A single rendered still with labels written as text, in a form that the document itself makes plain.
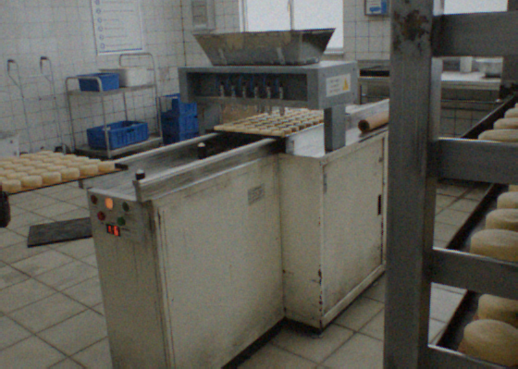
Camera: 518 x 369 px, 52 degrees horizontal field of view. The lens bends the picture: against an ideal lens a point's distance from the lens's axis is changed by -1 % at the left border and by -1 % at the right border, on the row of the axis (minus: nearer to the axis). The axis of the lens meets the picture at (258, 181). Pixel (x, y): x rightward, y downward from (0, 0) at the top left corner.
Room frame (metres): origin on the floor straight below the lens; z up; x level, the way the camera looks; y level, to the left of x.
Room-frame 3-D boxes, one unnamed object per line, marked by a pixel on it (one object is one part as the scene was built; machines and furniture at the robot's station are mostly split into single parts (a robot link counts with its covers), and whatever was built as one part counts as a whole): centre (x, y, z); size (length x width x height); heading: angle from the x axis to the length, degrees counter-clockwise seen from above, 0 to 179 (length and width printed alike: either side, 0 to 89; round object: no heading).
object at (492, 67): (4.24, -1.94, 0.94); 0.33 x 0.33 x 0.12
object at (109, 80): (5.54, 1.60, 0.88); 0.40 x 0.30 x 0.16; 53
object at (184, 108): (6.40, 0.83, 0.50); 0.60 x 0.40 x 0.20; 141
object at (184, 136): (6.40, 0.83, 0.10); 0.60 x 0.40 x 0.20; 137
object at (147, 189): (2.34, -0.23, 0.87); 2.01 x 0.03 x 0.07; 143
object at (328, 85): (2.33, -0.05, 1.01); 0.72 x 0.33 x 0.34; 53
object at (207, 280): (1.93, 0.26, 0.45); 0.70 x 0.34 x 0.90; 143
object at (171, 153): (2.51, 0.00, 0.87); 2.01 x 0.03 x 0.07; 143
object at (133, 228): (1.64, 0.47, 0.77); 0.24 x 0.04 x 0.14; 53
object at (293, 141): (2.59, -0.50, 0.88); 1.28 x 0.01 x 0.07; 143
